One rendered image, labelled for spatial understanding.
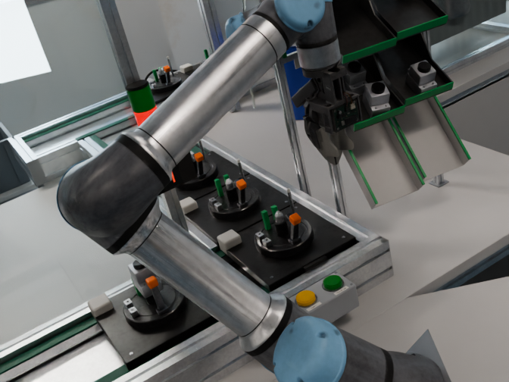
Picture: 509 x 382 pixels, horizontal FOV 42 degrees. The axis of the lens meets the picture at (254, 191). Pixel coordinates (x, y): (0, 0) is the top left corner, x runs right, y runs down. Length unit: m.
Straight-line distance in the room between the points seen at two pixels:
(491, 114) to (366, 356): 1.78
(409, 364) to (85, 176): 0.56
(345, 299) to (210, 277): 0.43
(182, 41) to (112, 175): 3.46
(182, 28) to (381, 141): 2.79
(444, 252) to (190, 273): 0.77
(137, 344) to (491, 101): 1.73
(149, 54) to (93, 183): 3.79
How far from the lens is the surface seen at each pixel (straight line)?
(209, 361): 1.41
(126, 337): 1.46
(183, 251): 1.07
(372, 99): 1.53
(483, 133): 2.70
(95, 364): 1.52
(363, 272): 1.54
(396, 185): 1.65
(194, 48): 4.35
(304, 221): 1.61
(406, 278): 1.59
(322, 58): 1.20
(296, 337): 1.05
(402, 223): 1.78
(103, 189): 0.92
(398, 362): 1.09
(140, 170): 0.91
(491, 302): 1.52
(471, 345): 1.42
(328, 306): 1.41
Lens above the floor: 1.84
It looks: 28 degrees down
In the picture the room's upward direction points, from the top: 14 degrees counter-clockwise
